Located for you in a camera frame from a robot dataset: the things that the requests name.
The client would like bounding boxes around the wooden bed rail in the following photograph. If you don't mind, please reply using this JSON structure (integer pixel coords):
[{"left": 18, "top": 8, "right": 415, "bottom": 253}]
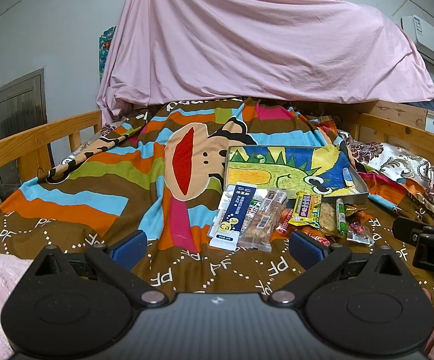
[
  {"left": 349, "top": 113, "right": 434, "bottom": 155},
  {"left": 0, "top": 109, "right": 103, "bottom": 222}
]

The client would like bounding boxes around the gold foil snack packet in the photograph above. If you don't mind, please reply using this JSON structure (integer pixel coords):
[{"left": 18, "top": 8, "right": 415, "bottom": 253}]
[{"left": 344, "top": 204, "right": 365, "bottom": 217}]

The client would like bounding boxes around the rice crisp cake packet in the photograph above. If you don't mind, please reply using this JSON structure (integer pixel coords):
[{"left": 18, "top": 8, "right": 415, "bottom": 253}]
[{"left": 319, "top": 202, "right": 338, "bottom": 236}]

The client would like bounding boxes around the pink hanging sheet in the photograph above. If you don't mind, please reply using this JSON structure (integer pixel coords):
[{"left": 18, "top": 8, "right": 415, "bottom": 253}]
[{"left": 97, "top": 0, "right": 434, "bottom": 124}]

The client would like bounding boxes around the wooden bed rail left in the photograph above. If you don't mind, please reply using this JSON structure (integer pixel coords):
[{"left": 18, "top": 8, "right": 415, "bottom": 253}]
[{"left": 0, "top": 109, "right": 103, "bottom": 222}]

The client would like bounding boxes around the green stick snack packet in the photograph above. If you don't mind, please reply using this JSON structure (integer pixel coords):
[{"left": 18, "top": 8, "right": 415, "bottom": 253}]
[{"left": 336, "top": 198, "right": 348, "bottom": 237}]

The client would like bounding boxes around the small red candy packet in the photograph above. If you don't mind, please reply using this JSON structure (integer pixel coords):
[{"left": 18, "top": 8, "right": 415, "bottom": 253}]
[{"left": 347, "top": 220, "right": 375, "bottom": 246}]

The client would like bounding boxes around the grey door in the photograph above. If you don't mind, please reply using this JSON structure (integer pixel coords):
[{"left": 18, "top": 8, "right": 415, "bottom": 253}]
[{"left": 0, "top": 68, "right": 49, "bottom": 203}]

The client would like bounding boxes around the colourful wall poster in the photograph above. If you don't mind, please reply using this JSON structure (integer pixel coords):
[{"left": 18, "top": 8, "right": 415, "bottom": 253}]
[{"left": 98, "top": 26, "right": 116, "bottom": 80}]

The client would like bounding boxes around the white air conditioner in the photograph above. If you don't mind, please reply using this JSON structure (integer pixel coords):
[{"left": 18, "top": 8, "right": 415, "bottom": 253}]
[{"left": 401, "top": 15, "right": 434, "bottom": 61}]

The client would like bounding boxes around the yellow purple snack packet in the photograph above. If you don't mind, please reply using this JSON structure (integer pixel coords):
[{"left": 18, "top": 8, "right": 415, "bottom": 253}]
[{"left": 289, "top": 192, "right": 322, "bottom": 229}]

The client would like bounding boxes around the blue calcium tablet box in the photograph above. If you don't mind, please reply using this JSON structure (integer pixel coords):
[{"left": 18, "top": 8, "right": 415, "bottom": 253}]
[{"left": 208, "top": 183, "right": 257, "bottom": 251}]

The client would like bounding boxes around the metal tray with dinosaur drawing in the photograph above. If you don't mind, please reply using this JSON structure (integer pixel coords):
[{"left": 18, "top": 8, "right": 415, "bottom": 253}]
[{"left": 224, "top": 144, "right": 369, "bottom": 204}]

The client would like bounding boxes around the floral satin pillow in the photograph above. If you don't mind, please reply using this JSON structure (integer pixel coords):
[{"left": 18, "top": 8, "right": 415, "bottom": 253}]
[{"left": 338, "top": 130, "right": 434, "bottom": 211}]

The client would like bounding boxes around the colourful monkey blanket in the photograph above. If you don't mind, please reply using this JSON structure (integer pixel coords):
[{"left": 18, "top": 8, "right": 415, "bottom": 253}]
[{"left": 0, "top": 98, "right": 434, "bottom": 296}]

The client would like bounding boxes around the brown nut bar packet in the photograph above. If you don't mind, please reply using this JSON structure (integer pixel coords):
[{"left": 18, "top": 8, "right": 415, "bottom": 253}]
[{"left": 238, "top": 189, "right": 288, "bottom": 252}]

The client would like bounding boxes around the wooden bed rail right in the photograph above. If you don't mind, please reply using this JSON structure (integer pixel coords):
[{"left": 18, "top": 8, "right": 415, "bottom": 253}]
[{"left": 349, "top": 113, "right": 434, "bottom": 155}]

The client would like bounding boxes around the orange pickled snack pouch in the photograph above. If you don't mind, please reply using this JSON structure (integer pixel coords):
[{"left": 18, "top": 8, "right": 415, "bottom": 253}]
[{"left": 275, "top": 208, "right": 293, "bottom": 236}]

